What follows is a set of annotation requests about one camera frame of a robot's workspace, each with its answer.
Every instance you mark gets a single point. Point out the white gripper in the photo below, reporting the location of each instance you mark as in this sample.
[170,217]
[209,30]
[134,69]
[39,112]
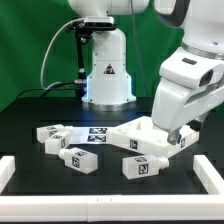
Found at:
[176,105]

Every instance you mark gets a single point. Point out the white square table top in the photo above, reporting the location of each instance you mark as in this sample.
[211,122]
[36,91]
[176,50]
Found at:
[141,136]

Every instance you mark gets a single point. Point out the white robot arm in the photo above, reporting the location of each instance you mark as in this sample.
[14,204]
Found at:
[109,84]

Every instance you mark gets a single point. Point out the white U-shaped fence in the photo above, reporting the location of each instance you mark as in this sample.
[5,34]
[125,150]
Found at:
[207,206]

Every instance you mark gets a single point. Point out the white paper marker sheet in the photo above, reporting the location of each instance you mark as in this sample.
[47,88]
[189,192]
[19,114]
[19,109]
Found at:
[95,135]

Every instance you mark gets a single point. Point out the green backdrop curtain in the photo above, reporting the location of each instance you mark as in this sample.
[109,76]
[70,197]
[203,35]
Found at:
[26,31]

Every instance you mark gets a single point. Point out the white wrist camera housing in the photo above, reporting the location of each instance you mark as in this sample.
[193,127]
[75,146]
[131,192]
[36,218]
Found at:
[190,70]

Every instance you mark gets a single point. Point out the black camera stand pole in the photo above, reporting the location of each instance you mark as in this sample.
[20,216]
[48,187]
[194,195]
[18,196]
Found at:
[82,37]

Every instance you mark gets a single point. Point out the grey camera on stand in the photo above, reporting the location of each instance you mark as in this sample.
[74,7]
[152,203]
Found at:
[98,23]

